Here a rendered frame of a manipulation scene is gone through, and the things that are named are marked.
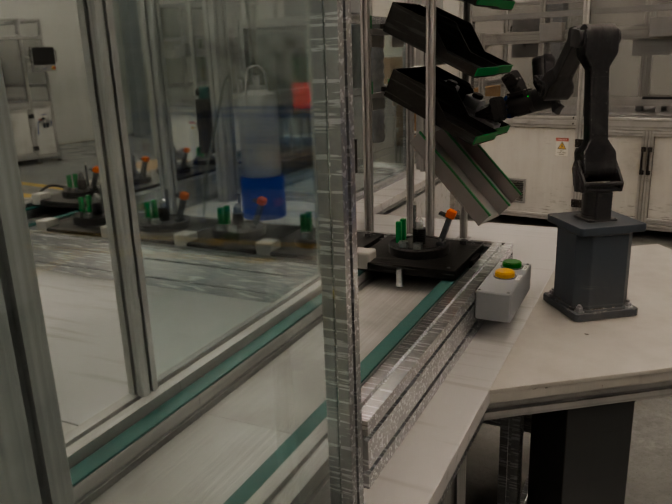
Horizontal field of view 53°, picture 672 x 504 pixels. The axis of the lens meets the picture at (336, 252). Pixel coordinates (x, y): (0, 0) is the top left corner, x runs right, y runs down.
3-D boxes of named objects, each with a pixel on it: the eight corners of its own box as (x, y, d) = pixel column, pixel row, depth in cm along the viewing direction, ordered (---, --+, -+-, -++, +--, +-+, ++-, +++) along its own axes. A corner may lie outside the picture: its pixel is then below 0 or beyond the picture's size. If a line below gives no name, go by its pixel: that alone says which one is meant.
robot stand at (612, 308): (638, 315, 142) (648, 223, 136) (575, 322, 140) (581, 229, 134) (600, 292, 156) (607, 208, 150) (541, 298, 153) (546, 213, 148)
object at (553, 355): (890, 353, 128) (893, 339, 127) (436, 412, 113) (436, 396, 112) (656, 253, 194) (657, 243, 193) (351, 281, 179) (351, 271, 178)
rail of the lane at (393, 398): (511, 282, 165) (513, 239, 162) (369, 489, 88) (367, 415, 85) (489, 279, 167) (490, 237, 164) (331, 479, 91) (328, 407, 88)
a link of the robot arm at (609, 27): (621, 20, 134) (607, 26, 140) (585, 21, 134) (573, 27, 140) (617, 181, 139) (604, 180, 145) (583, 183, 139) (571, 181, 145)
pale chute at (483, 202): (499, 215, 178) (511, 205, 176) (478, 226, 168) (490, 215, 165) (432, 137, 184) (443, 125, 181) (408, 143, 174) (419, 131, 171)
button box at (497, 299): (530, 289, 148) (531, 262, 146) (509, 323, 130) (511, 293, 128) (498, 285, 151) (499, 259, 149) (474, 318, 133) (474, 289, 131)
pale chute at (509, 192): (511, 203, 191) (522, 194, 188) (492, 213, 181) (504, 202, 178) (448, 131, 197) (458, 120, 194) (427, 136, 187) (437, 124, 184)
